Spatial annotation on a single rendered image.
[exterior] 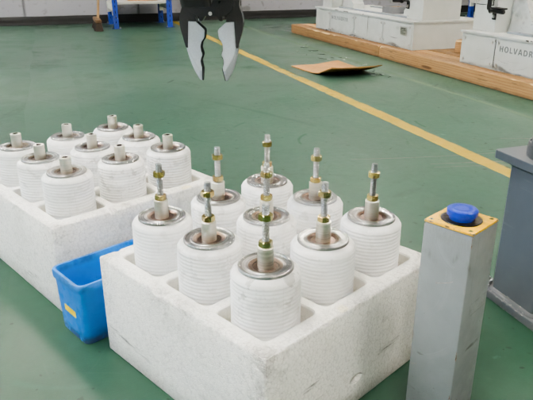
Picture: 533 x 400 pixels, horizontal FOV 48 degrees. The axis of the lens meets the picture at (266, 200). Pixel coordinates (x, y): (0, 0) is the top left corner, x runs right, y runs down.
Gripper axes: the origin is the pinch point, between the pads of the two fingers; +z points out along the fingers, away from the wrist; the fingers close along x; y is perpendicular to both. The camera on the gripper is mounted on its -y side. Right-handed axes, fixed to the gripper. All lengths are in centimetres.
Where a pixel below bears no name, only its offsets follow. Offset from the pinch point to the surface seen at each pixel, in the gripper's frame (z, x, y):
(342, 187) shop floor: 47, -22, 76
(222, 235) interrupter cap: 21.3, -3.8, -14.8
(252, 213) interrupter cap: 21.3, -7.1, -6.2
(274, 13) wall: 42, 63, 661
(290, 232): 22.8, -13.5, -9.0
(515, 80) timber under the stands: 39, -108, 222
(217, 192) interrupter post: 20.1, -0.2, -0.5
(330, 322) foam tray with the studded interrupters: 28.8, -20.3, -24.4
